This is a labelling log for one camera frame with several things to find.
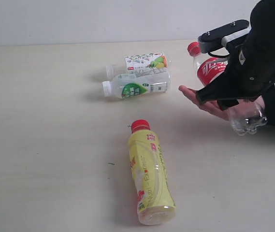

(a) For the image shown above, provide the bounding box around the clear red-label cola bottle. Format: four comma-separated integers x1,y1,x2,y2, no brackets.
187,41,267,136

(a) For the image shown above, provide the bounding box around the yellow Nutri-Express bottle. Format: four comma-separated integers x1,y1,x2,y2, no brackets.
128,119,175,226

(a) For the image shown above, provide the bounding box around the person's open hand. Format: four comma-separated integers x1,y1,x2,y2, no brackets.
178,85,266,121

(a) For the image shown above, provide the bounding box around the clear green-label drink bottle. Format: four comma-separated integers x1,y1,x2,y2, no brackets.
102,71,171,99

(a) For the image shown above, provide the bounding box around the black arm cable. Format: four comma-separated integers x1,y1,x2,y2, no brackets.
206,49,232,60

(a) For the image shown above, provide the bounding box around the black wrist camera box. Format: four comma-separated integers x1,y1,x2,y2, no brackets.
198,19,249,54

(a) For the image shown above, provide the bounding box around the clear fruit-label bottle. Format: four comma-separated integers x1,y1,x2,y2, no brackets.
106,52,172,79

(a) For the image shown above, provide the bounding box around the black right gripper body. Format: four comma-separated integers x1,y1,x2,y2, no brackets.
227,0,275,97

